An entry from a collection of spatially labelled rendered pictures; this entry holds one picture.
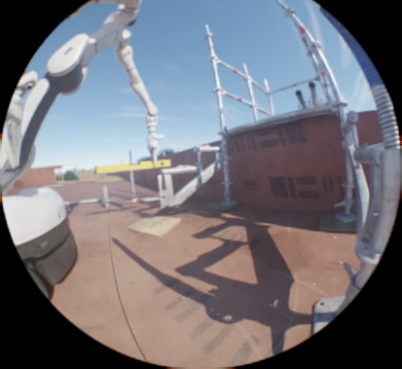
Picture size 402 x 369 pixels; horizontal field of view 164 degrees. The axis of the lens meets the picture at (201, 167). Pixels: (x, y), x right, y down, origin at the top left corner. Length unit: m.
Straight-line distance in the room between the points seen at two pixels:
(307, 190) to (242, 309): 0.94
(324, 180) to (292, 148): 0.36
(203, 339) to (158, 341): 0.11
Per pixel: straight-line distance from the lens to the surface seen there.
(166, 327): 0.46
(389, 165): 0.30
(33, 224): 0.54
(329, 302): 0.54
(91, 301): 0.60
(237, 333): 0.44
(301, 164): 1.16
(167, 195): 1.02
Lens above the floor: 0.41
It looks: level
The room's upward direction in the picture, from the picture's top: 4 degrees counter-clockwise
